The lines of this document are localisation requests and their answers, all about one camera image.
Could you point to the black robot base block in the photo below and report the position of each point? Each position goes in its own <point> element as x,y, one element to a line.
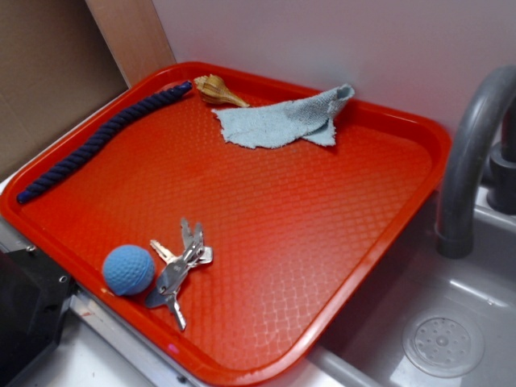
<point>35,297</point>

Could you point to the blue dimpled ball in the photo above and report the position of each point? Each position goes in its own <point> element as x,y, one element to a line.
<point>128,270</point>

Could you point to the red plastic tray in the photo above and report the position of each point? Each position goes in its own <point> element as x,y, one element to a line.
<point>294,230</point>

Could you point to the silver key bunch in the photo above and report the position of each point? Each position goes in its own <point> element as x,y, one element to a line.
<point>177,268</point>

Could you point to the light blue cloth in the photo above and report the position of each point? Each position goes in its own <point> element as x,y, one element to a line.
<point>274,126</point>

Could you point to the brown conch seashell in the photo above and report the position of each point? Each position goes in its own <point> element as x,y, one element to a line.
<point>214,90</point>

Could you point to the grey curved faucet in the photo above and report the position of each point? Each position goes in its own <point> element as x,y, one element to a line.
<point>478,132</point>

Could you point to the grey toy sink basin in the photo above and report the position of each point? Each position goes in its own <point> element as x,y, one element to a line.
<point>363,346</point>

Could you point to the round sink drain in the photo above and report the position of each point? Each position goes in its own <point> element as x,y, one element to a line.
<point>443,343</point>

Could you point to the brown cardboard panel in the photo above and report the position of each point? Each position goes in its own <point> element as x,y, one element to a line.
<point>56,70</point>

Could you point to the dark grey faucet handle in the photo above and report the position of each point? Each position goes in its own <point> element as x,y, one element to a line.
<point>501,196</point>

